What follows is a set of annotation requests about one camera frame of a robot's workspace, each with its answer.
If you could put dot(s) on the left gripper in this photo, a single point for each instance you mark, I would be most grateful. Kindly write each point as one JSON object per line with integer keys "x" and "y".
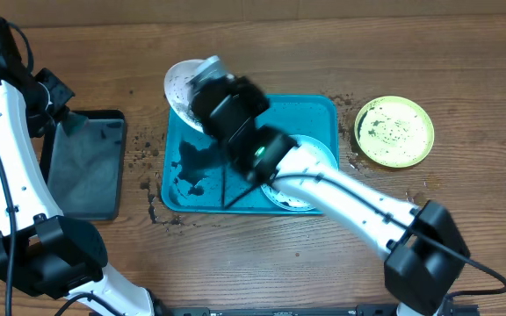
{"x": 41, "y": 125}

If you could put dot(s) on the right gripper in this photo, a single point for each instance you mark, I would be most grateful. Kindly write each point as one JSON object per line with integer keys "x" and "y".
{"x": 253, "y": 91}

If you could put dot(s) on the dark green sponge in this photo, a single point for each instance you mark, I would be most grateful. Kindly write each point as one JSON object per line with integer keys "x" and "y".
{"x": 73, "y": 123}

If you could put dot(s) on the white plate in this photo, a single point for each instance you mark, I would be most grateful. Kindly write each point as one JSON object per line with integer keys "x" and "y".
{"x": 177, "y": 90}

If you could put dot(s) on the light blue plate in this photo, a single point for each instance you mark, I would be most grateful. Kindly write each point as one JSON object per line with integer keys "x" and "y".
{"x": 322, "y": 154}

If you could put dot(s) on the yellow-green plate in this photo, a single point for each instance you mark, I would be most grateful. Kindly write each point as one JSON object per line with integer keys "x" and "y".
{"x": 394, "y": 132}

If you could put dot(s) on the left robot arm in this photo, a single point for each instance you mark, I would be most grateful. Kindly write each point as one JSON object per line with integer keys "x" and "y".
{"x": 42, "y": 251}

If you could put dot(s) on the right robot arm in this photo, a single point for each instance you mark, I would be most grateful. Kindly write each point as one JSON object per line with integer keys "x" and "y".
{"x": 421, "y": 247}

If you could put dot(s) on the blue plastic tray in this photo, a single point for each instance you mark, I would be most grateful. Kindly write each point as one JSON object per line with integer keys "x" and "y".
{"x": 197, "y": 179}

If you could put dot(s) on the black water tray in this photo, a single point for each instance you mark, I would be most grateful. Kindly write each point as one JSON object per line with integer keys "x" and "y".
{"x": 83, "y": 172}

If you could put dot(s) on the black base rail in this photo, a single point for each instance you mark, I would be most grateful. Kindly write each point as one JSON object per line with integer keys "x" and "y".
{"x": 359, "y": 310}

